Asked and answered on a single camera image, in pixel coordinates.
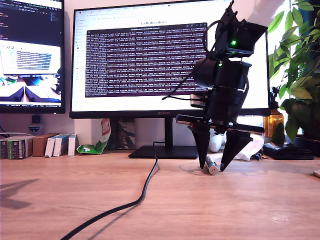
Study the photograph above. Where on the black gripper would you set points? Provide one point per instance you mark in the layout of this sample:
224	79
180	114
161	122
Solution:
222	107

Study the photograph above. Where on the metallic silver laser pointer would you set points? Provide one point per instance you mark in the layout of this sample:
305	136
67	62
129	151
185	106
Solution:
212	170

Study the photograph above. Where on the white game controller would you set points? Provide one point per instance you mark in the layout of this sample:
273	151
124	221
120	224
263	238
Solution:
215	146

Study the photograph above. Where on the clear crumpled plastic bag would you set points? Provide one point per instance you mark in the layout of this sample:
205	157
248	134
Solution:
255	148

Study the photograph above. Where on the small black clip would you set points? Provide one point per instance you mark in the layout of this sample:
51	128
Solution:
260	156

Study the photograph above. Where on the amber glass pump bottle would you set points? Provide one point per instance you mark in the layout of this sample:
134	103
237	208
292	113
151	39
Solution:
273	125

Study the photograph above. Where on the black leather pouch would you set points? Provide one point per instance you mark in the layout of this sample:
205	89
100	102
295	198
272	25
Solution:
287	152

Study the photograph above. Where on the dark plant pot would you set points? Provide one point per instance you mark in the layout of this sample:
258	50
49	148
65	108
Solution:
308	145

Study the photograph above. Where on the dark patterned box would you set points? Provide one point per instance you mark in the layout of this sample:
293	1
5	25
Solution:
125	135

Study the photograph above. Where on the large black Huawei monitor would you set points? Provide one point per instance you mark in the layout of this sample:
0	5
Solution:
125	105

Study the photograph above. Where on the green leafy houseplant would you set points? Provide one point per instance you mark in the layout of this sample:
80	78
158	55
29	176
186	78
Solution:
300	75

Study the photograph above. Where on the green white snack bag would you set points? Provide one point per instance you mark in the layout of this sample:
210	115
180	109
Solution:
92	149

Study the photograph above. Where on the small white blue box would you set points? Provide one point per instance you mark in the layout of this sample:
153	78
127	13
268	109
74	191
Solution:
72	146
59	147
50	148

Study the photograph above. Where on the brown cardboard box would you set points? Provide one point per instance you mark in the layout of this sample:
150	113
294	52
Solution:
39	147

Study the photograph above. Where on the blue white badge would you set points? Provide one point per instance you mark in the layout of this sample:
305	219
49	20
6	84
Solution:
34	129

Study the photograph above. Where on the green black printed box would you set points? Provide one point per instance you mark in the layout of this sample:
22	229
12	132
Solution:
18	150

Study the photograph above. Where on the dark printed box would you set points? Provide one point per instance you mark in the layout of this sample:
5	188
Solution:
4	150

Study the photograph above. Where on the black monitor with code window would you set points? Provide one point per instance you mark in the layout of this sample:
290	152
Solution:
30	27

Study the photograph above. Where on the pale grey camera box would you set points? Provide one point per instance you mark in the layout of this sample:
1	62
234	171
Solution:
196	101

